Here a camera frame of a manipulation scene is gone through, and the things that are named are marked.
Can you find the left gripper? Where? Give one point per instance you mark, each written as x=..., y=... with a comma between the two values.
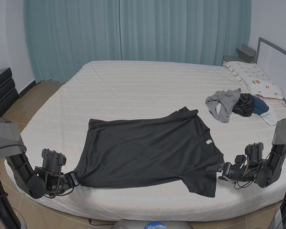
x=70, y=180

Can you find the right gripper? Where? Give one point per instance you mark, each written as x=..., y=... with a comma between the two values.
x=231, y=173

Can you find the black T-shirt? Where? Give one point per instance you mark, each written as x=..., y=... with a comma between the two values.
x=145, y=151

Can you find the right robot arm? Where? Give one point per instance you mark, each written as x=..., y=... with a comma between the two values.
x=278, y=161

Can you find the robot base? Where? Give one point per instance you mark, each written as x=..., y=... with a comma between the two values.
x=133, y=225

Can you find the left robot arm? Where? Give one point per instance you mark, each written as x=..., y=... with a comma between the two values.
x=4, y=137

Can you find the bed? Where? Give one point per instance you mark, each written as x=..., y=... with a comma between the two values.
x=133, y=92

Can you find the grey garment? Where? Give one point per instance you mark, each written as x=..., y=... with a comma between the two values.
x=225, y=101

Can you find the black shiny garment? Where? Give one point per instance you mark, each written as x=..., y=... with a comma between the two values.
x=244, y=105

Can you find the white garment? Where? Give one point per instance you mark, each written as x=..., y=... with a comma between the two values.
x=270, y=117

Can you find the dark blue garment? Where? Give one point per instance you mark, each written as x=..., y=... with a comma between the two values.
x=259, y=106

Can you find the white printed pillow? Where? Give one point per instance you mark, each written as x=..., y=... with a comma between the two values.
x=255, y=79

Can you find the black chest of drawers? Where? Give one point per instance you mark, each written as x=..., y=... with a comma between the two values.
x=2, y=89

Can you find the grey bedside table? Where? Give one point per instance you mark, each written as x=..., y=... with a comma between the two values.
x=245, y=52

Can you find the blue-green curtain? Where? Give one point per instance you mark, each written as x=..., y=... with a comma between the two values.
x=73, y=27
x=181, y=20

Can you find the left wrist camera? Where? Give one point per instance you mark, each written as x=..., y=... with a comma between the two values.
x=63, y=160

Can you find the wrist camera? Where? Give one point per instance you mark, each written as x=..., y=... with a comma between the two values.
x=240, y=160
x=63, y=160

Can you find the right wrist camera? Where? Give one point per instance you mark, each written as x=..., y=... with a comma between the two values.
x=240, y=160

